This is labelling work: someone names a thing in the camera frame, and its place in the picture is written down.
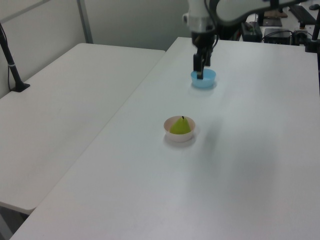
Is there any black box with green label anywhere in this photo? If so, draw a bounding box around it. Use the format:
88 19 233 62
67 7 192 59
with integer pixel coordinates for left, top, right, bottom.
240 21 264 42

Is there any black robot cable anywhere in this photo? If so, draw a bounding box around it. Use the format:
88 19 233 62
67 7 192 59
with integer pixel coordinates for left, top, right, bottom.
203 0 221 52

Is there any green pear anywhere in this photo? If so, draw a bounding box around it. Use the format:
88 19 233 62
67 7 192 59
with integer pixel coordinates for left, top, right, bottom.
169 114 193 136

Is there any black camera pole with base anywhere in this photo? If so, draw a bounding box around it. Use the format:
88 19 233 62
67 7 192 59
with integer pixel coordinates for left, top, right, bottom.
0 21 31 94

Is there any brown wooden block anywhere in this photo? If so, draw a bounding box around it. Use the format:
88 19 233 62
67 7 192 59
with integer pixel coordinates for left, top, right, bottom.
264 8 289 20

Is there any black keyboard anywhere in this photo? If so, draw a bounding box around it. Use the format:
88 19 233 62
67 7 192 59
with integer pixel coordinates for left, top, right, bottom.
288 4 318 26

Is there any black electronics box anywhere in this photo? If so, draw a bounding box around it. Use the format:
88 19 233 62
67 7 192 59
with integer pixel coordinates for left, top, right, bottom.
263 27 294 45

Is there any light blue plastic bowl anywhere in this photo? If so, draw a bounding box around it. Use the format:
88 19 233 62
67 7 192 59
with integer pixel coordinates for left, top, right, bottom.
190 68 217 90

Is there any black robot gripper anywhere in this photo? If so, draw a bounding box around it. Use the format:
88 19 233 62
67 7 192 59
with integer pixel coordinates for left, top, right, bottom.
191 28 219 81

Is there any pink plastic bowl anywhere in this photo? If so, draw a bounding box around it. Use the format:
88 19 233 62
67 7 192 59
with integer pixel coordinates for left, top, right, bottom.
163 115 197 143

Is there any black clamp pole with joint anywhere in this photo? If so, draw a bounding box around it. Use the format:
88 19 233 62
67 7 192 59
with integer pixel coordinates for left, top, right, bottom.
303 14 320 54

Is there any grey partition frame post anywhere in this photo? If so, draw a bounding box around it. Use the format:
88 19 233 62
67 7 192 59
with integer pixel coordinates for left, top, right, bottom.
75 0 94 45

